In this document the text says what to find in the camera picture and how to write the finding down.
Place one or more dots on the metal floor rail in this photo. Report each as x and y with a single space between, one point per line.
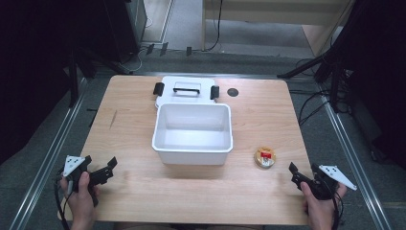
48 159
354 159

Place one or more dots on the dark cabinet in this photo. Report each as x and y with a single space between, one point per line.
127 28

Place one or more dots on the person's right hand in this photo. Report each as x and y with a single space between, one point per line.
317 209

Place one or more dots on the round yellow tin red label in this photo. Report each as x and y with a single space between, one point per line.
265 157

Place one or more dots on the white plastic storage box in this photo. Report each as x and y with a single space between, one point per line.
192 134

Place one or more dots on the black round table grommet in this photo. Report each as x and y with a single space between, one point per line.
233 92

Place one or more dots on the light wooden furniture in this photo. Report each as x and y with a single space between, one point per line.
271 11

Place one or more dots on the black floor bracket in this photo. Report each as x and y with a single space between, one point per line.
163 49
150 49
189 51

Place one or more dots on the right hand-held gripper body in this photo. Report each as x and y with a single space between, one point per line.
324 187

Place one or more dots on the black tripod stand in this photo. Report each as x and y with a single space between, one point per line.
333 73
74 80

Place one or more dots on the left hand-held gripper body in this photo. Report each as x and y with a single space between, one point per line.
76 169

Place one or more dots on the person's left hand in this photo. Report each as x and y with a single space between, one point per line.
81 204

